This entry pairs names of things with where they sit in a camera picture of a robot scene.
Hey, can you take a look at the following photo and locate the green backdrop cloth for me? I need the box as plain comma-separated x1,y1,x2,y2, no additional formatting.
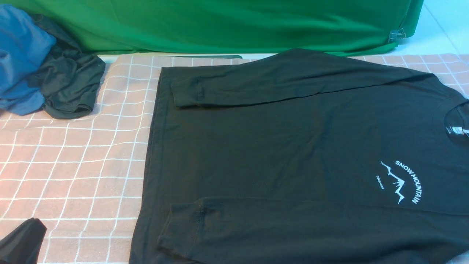
1,0,423,56

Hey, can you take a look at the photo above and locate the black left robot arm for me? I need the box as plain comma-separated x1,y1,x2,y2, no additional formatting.
0,218,47,264

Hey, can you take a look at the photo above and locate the blue crumpled garment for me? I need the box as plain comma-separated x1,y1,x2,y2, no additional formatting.
0,4,56,116

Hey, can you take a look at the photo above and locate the metal binder clip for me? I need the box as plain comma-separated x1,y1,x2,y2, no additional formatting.
388,28,407,43

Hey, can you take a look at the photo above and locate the pink checkered tablecloth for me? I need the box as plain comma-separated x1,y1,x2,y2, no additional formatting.
1,55,468,264

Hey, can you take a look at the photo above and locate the dark gray crumpled garment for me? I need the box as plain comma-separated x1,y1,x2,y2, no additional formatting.
27,14,106,119

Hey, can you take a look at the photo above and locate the dark gray long-sleeve top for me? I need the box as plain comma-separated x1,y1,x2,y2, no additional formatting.
129,49,469,264

